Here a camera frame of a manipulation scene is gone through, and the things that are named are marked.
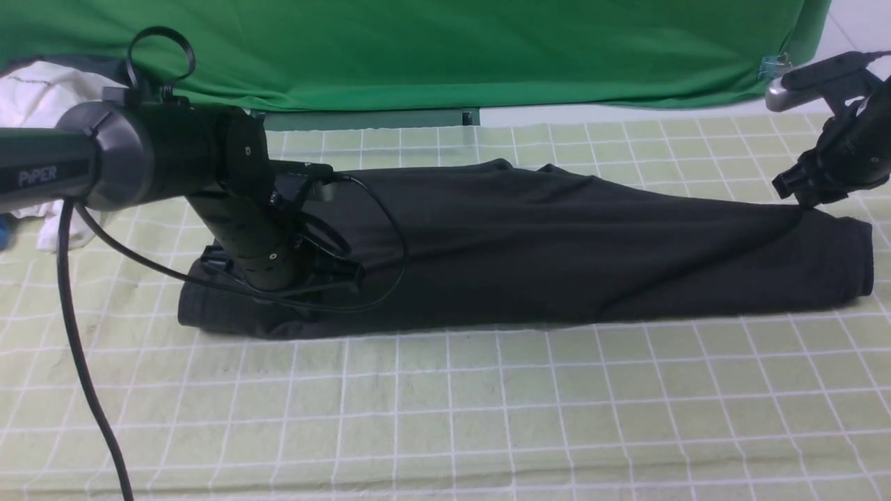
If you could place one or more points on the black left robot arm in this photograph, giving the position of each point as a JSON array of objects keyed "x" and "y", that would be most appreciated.
[{"x": 110, "y": 157}]

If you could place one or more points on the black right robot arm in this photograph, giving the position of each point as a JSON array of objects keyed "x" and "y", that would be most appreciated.
[{"x": 852, "y": 152}]

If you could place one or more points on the green backdrop cloth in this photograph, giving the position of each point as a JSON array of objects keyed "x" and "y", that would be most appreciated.
[{"x": 409, "y": 55}]

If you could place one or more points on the dark green metal bar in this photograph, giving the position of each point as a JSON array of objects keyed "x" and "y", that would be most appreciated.
[{"x": 358, "y": 120}]

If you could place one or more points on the white crumpled shirt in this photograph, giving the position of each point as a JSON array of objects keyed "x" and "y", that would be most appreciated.
[{"x": 35, "y": 96}]

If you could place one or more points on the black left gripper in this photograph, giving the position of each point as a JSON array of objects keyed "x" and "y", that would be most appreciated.
[{"x": 264, "y": 239}]

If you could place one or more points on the dark gray long-sleeve shirt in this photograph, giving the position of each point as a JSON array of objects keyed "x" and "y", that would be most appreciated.
[{"x": 495, "y": 245}]

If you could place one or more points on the teal binder clip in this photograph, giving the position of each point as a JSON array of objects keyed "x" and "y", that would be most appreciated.
[{"x": 774, "y": 66}]

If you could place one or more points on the blue object at edge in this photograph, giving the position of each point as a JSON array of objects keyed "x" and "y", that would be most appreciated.
[{"x": 5, "y": 232}]

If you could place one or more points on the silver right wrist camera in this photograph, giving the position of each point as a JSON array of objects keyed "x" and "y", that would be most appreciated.
[{"x": 814, "y": 82}]

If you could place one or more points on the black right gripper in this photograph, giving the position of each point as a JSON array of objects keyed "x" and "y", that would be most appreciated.
[{"x": 852, "y": 154}]

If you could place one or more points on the light green checkered mat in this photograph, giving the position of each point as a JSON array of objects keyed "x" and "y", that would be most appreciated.
[{"x": 756, "y": 408}]

